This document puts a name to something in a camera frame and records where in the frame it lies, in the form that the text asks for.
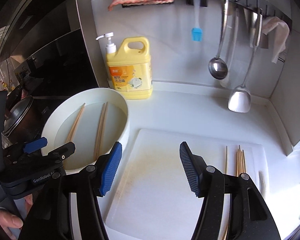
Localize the person's left hand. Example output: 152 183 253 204
0 194 33 239

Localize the pot with glass lid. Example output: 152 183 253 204
2 85 42 144

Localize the white round basin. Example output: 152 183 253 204
42 88 130 174

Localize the steel ladle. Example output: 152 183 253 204
208 0 229 80

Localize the yellow dish soap bottle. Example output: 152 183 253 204
96 32 153 100

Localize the black range hood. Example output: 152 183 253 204
0 0 107 98

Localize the blue silicone basting brush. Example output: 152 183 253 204
191 0 203 42

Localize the white hanging rag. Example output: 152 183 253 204
262 17 290 64

